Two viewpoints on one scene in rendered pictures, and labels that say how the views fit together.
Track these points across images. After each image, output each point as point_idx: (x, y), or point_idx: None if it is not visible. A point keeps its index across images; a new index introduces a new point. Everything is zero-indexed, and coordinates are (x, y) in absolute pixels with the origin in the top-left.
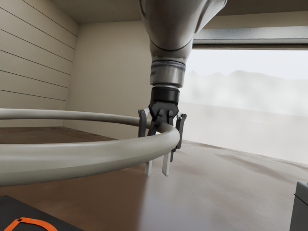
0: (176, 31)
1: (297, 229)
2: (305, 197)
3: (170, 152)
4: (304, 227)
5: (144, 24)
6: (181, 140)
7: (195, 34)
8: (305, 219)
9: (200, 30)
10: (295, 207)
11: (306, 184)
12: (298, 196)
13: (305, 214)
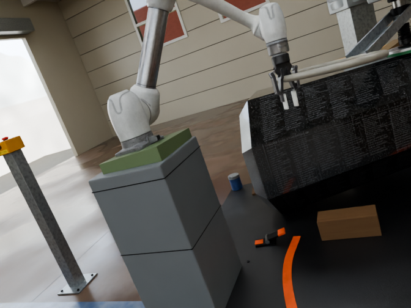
0: None
1: (180, 196)
2: (170, 166)
3: None
4: (180, 185)
5: None
6: (273, 89)
7: (263, 39)
8: (178, 180)
9: (261, 38)
10: (170, 184)
11: (161, 161)
12: (167, 173)
13: (177, 176)
